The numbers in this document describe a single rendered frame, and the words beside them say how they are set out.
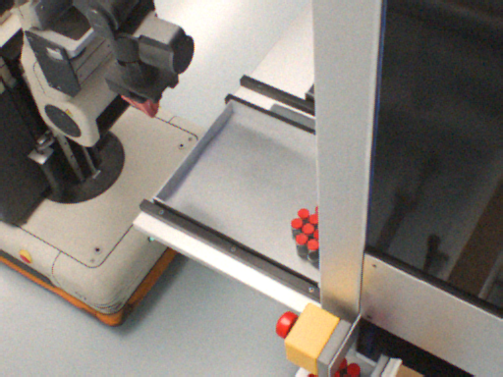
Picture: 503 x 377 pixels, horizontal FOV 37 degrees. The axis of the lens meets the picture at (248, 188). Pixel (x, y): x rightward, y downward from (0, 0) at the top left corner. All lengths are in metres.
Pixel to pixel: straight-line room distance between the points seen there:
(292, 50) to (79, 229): 0.86
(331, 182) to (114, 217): 1.35
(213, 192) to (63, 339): 1.05
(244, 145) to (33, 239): 0.90
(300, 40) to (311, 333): 0.73
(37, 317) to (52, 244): 0.32
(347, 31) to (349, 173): 0.21
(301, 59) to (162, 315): 1.00
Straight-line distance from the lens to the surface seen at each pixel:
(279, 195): 1.38
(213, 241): 1.32
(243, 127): 1.48
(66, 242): 2.14
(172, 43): 1.06
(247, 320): 2.23
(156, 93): 1.16
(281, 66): 1.58
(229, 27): 2.93
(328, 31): 0.67
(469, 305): 0.93
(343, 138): 0.77
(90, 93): 1.71
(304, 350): 1.08
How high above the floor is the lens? 2.03
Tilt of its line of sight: 56 degrees down
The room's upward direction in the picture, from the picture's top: 9 degrees counter-clockwise
